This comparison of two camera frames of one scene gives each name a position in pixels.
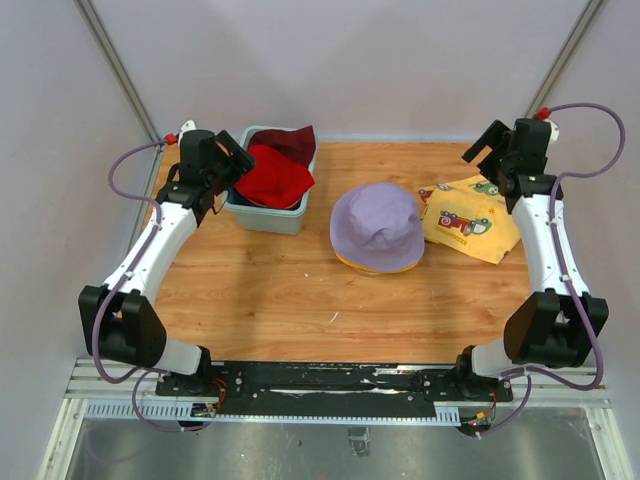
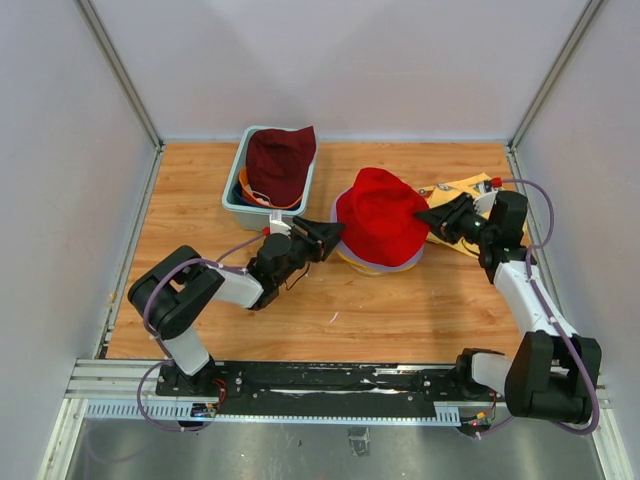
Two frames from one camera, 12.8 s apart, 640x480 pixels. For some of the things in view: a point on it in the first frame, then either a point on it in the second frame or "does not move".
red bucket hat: x=274 y=181 → x=380 y=225
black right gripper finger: x=492 y=137 → x=442 y=214
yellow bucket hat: x=386 y=271 does not move
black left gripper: x=239 y=159 → x=322 y=237
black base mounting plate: x=332 y=391 does not move
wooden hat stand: x=372 y=274 does not move
